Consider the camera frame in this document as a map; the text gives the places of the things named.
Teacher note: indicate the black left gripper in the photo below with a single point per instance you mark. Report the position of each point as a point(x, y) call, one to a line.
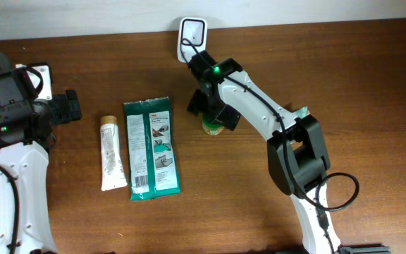
point(70, 113)

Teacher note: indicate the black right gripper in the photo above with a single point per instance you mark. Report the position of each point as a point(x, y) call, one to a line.
point(226, 116)

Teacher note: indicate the green lidded jar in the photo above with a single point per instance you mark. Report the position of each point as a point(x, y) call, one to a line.
point(211, 128)

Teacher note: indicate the green wipes package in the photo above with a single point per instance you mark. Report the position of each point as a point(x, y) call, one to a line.
point(153, 168)

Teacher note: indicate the white cream tube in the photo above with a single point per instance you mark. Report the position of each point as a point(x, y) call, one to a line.
point(113, 175)

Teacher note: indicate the mint green snack packet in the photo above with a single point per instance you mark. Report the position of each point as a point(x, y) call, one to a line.
point(302, 112)

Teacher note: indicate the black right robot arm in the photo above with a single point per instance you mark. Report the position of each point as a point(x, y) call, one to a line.
point(297, 156)

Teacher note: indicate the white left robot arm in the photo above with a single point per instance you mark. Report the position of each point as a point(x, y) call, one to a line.
point(28, 112)

